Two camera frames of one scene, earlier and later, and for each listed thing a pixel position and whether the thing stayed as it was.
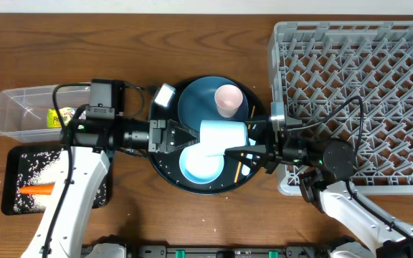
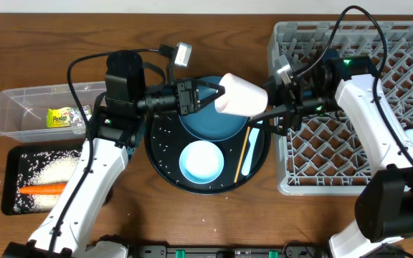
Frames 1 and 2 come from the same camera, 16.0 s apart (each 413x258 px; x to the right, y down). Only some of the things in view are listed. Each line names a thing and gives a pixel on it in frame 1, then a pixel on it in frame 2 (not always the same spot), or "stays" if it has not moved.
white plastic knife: x=245 y=169 stays
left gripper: x=163 y=135 → x=188 y=97
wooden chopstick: x=240 y=163 stays
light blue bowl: x=199 y=169 stays
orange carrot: x=37 y=189 stays
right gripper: x=274 y=155 → x=289 y=109
